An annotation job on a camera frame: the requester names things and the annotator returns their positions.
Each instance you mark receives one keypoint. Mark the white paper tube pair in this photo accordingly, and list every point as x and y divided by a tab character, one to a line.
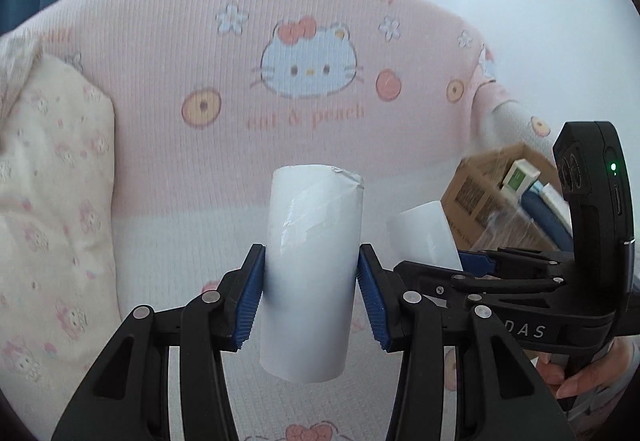
313	237
422	234

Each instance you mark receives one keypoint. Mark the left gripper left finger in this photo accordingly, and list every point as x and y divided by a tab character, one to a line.
125	394

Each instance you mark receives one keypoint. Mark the person right hand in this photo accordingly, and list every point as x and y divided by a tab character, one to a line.
603	372

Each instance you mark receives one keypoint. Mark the pink white Hello Kitty blanket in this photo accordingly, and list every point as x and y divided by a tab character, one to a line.
210	97

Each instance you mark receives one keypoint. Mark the brown cardboard box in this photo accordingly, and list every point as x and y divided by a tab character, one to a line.
481	216

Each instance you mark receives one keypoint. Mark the blue denim pouch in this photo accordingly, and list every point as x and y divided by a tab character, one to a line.
543	216

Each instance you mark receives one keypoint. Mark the green white carton box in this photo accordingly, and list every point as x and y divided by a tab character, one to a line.
519	178

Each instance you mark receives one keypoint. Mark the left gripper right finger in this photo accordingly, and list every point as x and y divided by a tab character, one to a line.
467	351

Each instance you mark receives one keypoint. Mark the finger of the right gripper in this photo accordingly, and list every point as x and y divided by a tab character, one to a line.
517	263
462	289

